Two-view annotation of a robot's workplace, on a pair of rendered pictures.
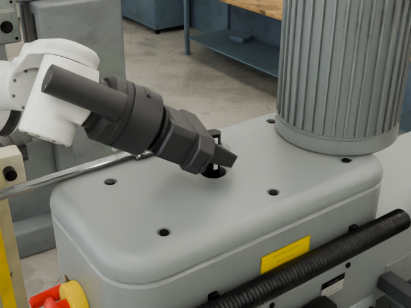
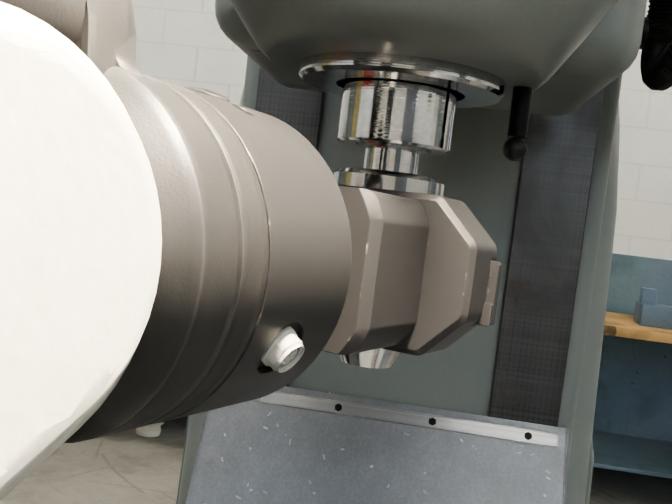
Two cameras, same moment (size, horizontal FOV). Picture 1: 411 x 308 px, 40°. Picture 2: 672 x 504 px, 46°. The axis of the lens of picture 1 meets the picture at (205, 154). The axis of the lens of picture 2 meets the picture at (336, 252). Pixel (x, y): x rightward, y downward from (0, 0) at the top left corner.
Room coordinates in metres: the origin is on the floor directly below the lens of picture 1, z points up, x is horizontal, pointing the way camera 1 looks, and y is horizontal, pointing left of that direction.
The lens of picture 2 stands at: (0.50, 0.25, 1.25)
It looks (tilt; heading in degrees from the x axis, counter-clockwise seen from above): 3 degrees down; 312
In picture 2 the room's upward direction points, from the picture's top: 7 degrees clockwise
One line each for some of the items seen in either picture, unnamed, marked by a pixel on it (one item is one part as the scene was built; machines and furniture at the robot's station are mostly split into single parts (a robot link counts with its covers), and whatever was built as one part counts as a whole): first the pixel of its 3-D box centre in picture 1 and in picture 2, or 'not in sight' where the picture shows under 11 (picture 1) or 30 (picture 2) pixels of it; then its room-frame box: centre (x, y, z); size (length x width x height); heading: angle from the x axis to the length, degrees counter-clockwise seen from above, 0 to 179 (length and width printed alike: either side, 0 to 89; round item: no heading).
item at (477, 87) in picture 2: not in sight; (401, 81); (0.71, -0.01, 1.31); 0.09 x 0.09 x 0.01
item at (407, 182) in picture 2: not in sight; (388, 185); (0.71, -0.01, 1.26); 0.05 x 0.05 x 0.01
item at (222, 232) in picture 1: (221, 214); not in sight; (0.72, -0.02, 1.81); 0.47 x 0.26 x 0.16; 125
